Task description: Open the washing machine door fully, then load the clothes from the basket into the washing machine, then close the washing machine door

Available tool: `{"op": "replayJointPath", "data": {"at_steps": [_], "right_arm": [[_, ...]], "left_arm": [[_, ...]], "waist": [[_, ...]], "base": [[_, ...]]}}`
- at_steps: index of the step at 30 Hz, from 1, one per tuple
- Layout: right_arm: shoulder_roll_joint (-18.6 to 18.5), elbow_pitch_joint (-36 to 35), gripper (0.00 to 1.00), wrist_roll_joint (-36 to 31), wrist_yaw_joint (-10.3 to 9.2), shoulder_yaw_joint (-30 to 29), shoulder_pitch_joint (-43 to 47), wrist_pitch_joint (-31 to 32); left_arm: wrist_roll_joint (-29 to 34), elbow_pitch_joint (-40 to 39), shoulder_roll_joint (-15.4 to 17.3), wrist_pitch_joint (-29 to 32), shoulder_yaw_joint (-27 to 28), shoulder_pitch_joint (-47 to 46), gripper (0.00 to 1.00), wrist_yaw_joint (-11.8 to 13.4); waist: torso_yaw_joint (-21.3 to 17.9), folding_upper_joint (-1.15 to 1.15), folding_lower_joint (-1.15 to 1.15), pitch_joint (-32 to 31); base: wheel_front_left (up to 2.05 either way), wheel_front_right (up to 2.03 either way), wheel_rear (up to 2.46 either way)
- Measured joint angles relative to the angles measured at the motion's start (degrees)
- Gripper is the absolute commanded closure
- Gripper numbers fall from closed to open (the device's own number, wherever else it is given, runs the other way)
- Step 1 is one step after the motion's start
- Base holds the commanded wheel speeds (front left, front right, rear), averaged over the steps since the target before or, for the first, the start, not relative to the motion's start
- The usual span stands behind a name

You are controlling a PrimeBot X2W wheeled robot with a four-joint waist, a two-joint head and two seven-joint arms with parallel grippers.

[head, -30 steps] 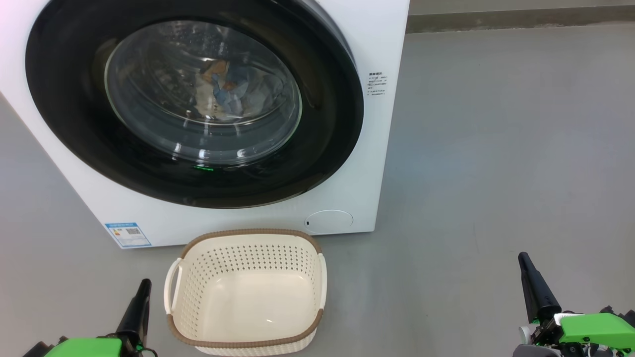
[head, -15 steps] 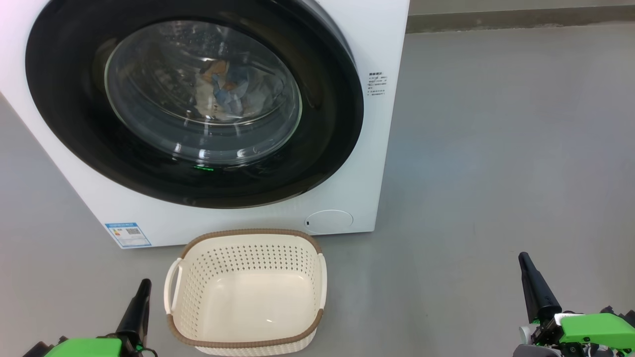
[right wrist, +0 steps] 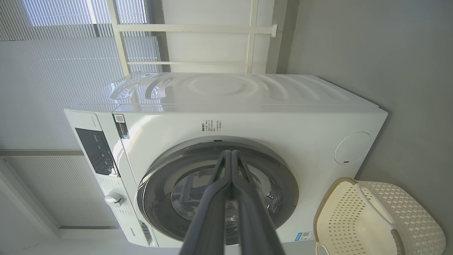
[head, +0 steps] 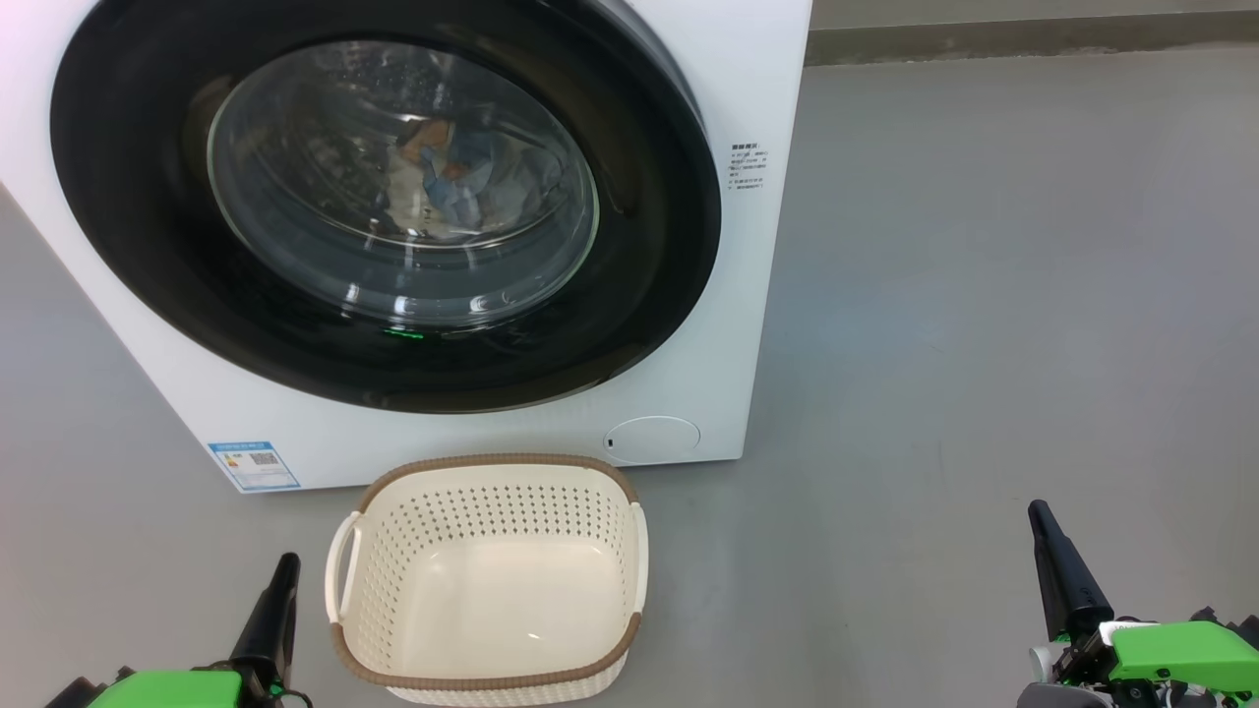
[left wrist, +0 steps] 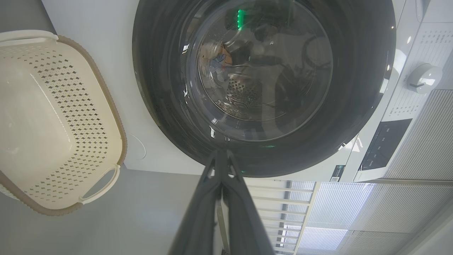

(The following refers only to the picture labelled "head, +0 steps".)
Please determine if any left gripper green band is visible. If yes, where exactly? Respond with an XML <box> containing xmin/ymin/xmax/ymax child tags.
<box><xmin>44</xmin><ymin>553</ymin><xmax>301</xmax><ymax>708</ymax></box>

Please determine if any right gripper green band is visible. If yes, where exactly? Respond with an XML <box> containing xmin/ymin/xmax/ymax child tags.
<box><xmin>1018</xmin><ymin>500</ymin><xmax>1259</xmax><ymax>708</ymax></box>

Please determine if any black glass washing machine door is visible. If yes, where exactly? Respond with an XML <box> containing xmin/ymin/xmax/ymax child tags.
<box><xmin>49</xmin><ymin>0</ymin><xmax>724</xmax><ymax>414</ymax></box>

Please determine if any blue cartoon print garment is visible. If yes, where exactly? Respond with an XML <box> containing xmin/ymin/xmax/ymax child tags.
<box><xmin>418</xmin><ymin>118</ymin><xmax>567</xmax><ymax>232</ymax></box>

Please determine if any cream laundry basket brown rim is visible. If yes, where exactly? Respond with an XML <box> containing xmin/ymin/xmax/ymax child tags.
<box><xmin>325</xmin><ymin>453</ymin><xmax>649</xmax><ymax>707</ymax></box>

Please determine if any white front-load washing machine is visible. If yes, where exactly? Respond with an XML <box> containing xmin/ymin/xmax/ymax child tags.
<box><xmin>0</xmin><ymin>0</ymin><xmax>813</xmax><ymax>493</ymax></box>

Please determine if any blue energy label sticker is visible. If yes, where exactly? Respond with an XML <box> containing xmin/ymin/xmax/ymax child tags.
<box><xmin>207</xmin><ymin>441</ymin><xmax>302</xmax><ymax>493</ymax></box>

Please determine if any oval white filter cover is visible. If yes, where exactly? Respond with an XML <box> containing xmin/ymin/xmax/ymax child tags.
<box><xmin>603</xmin><ymin>416</ymin><xmax>702</xmax><ymax>465</ymax></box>

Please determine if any grey wall baseboard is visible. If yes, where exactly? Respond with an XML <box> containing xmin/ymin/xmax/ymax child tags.
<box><xmin>805</xmin><ymin>10</ymin><xmax>1259</xmax><ymax>68</ymax></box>

